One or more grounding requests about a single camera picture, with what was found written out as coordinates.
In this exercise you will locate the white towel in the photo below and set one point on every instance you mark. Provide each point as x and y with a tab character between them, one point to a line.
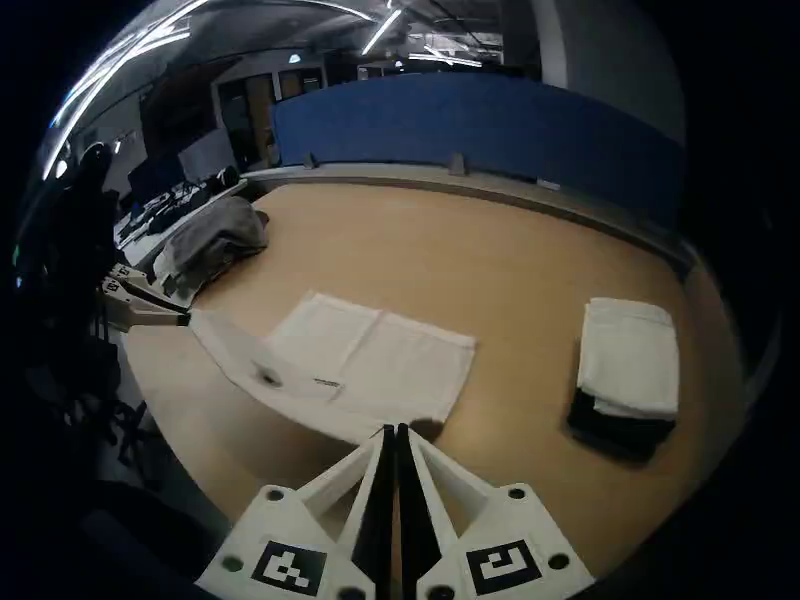
375	359

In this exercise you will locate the heap of black towels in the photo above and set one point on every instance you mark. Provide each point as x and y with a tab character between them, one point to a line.
215	240

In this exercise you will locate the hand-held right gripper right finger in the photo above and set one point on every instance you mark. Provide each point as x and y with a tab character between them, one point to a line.
500	519

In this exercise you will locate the blue desk screen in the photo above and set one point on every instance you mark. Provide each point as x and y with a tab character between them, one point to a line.
475	134

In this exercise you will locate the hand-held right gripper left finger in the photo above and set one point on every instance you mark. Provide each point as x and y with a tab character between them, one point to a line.
294	522

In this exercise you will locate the stack of black white towels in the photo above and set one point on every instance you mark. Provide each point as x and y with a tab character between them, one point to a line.
628	369

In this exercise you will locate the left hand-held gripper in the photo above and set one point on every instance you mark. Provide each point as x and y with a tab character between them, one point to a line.
87	212

